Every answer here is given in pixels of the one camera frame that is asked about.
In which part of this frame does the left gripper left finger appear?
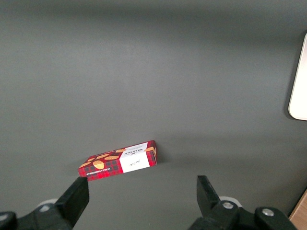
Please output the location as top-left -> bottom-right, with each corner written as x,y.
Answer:
0,176 -> 90,230

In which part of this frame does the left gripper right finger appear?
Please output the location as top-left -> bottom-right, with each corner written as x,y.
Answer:
188,175 -> 299,230

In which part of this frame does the wooden drawer cabinet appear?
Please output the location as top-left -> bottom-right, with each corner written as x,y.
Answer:
289,188 -> 307,224

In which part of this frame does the red tartan cookie box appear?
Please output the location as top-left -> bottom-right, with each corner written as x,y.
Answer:
77,139 -> 158,182

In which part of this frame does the beige rectangular tray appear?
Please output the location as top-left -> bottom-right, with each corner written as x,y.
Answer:
287,32 -> 307,121

